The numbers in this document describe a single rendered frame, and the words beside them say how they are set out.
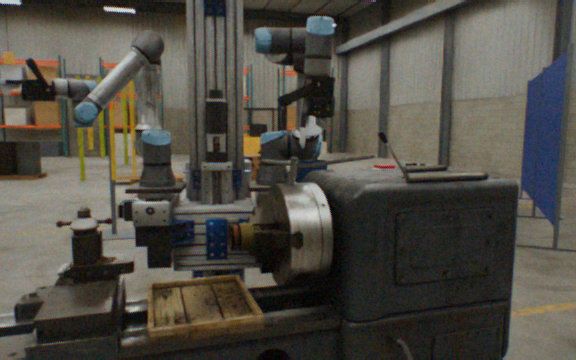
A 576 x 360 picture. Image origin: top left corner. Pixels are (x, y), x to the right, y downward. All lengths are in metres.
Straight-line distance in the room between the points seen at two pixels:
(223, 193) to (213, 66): 0.57
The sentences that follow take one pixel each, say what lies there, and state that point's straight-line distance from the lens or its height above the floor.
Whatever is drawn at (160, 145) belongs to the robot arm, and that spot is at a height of 1.33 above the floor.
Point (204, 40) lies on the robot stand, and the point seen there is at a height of 1.79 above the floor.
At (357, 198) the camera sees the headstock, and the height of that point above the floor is 1.22.
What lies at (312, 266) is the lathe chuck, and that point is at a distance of 1.28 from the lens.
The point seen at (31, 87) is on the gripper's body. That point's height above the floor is 1.56.
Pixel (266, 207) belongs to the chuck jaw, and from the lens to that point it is 1.39.
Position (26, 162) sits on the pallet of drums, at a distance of 13.64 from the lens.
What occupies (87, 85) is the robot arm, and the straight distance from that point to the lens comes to 2.02.
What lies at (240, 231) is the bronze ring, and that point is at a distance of 1.32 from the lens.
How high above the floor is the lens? 1.41
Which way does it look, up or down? 7 degrees down
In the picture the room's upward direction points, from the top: straight up
